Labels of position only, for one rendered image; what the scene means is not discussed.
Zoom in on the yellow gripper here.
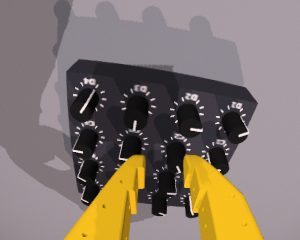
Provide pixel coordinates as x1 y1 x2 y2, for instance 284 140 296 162
63 155 264 240

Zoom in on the black knob box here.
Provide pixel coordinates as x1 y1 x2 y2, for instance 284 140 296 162
66 59 258 218

